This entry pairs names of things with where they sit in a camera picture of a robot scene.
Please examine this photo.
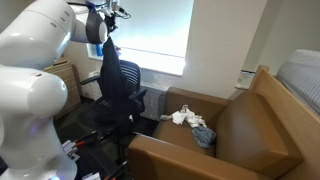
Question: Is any white crumpled cloth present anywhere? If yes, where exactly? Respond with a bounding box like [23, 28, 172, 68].
[159, 104, 208, 129]

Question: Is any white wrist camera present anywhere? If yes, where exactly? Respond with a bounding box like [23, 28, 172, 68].
[109, 0, 132, 20]

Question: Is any black jersey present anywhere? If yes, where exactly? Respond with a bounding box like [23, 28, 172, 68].
[97, 35, 130, 116]

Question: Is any white papers pile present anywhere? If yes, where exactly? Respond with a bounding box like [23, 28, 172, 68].
[234, 69, 256, 91]

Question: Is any black mesh office chair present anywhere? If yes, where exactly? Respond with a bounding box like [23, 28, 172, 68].
[78, 59, 148, 166]

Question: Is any blue-grey crumpled cloth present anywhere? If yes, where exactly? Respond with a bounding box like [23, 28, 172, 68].
[191, 125, 218, 150]

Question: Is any red handled black tool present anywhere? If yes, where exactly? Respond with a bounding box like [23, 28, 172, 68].
[74, 132, 101, 148]

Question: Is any light wooden dresser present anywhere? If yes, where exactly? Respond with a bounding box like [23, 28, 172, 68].
[43, 56, 83, 120]

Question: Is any brown leather armchair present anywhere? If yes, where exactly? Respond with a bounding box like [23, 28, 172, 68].
[126, 86, 305, 180]

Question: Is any white wall radiator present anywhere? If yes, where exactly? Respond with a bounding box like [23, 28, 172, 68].
[139, 84, 168, 122]

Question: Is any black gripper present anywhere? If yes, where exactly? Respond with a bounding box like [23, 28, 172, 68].
[103, 13, 119, 36]

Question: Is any light wooden bed frame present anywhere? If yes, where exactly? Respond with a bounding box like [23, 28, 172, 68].
[248, 64, 320, 180]

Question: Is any striped grey mattress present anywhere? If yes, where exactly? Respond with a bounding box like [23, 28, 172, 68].
[274, 48, 320, 118]

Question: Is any small white paper card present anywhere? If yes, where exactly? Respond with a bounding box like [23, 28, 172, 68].
[81, 172, 102, 180]

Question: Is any bundle of white markers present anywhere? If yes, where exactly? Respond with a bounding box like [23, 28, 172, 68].
[61, 139, 81, 158]

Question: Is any blue bottle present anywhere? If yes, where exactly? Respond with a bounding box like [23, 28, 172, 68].
[95, 43, 104, 57]

